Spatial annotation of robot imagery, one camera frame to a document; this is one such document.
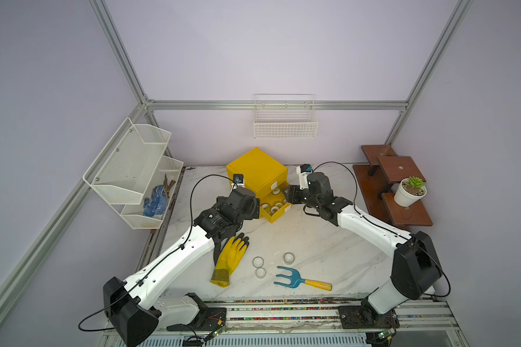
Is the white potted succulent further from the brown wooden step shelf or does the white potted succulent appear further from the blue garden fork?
the blue garden fork

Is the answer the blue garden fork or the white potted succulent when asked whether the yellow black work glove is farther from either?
the white potted succulent

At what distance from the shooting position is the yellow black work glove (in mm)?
816

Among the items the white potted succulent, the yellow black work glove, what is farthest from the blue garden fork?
the white potted succulent

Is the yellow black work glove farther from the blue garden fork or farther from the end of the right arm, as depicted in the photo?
the end of the right arm
